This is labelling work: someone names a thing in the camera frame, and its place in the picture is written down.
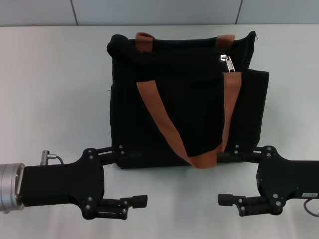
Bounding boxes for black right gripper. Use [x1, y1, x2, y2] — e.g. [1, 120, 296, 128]
[216, 144, 319, 217]

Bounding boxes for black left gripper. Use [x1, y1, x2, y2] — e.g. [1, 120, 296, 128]
[18, 145, 148, 221]

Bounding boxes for black food bag orange straps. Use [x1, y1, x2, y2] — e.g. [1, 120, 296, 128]
[106, 31, 270, 171]

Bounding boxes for silver zipper pull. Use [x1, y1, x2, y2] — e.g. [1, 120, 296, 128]
[219, 54, 237, 73]

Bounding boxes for right gripper cable with plugs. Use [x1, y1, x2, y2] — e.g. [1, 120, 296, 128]
[303, 199, 319, 217]

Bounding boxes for gripper cable with plugs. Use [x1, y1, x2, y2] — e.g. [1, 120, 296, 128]
[40, 149, 65, 165]
[303, 199, 319, 217]

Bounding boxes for left gripper cable with plugs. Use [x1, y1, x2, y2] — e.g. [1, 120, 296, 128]
[40, 149, 65, 165]

